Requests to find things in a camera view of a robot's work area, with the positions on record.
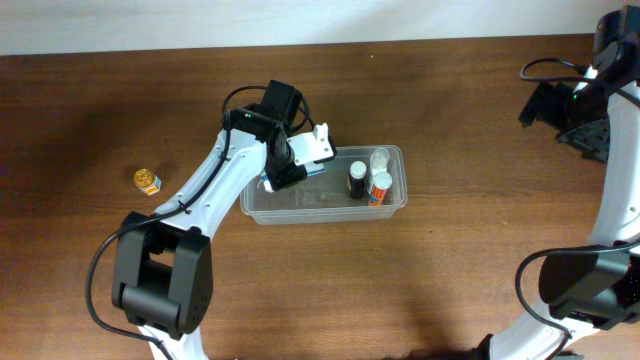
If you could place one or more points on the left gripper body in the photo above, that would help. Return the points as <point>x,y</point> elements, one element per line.
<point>286,176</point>

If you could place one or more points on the orange tube white cap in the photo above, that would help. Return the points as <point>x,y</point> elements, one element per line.
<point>381,182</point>

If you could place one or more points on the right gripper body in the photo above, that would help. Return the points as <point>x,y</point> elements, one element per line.
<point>542,103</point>

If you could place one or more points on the dark bottle white cap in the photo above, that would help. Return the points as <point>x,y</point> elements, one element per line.
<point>356,180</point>

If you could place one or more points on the small gold-lid jar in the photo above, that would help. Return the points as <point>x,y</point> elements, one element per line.
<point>147,181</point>

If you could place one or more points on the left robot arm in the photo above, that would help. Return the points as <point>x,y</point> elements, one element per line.
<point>163,275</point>

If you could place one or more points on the clear plastic container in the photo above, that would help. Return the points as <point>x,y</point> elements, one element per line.
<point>323,198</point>

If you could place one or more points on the white spray bottle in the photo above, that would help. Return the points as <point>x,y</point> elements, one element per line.
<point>378,163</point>

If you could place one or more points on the white Panadol medicine box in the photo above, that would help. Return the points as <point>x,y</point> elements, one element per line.
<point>292,174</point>

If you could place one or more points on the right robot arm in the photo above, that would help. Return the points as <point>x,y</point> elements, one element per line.
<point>571,293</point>

